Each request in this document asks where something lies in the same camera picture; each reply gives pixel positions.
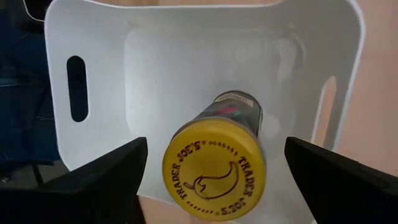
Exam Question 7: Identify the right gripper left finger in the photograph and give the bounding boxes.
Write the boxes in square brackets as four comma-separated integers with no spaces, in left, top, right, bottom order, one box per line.
[0,136,149,224]

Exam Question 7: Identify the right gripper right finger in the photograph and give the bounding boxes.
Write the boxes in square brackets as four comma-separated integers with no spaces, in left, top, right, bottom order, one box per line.
[284,136,398,224]

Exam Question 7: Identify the spice jar yellow lid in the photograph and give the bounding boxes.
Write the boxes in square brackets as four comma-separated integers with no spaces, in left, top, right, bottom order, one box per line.
[161,90,267,222]

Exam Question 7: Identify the person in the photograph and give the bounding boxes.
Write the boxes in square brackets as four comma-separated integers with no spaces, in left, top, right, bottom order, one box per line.
[0,9,63,170]

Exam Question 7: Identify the white plastic bin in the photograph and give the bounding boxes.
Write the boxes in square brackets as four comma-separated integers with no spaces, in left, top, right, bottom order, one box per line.
[43,0,366,224]

